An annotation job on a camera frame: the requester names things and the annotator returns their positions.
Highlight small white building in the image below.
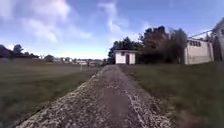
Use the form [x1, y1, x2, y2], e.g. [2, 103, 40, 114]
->
[113, 49, 138, 66]

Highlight distant row of buildings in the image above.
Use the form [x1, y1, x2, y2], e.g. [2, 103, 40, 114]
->
[51, 57, 104, 67]

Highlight grey gravel path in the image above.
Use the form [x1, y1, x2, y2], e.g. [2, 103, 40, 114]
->
[14, 64, 176, 128]

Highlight group of tall trees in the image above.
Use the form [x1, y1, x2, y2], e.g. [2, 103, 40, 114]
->
[107, 25, 188, 65]

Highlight dark grass slope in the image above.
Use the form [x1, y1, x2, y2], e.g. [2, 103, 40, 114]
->
[116, 60, 224, 128]

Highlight wide grass field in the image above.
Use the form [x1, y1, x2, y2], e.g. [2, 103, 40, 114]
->
[0, 58, 103, 128]

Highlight pale long building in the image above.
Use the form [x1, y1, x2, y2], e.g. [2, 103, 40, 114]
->
[183, 37, 215, 65]

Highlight distant trees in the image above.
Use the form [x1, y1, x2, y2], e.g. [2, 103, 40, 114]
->
[0, 43, 41, 60]

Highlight grey building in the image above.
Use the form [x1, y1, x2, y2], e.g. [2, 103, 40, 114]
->
[211, 17, 224, 62]

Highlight overhead wires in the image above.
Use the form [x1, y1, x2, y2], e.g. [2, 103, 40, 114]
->
[188, 29, 214, 39]

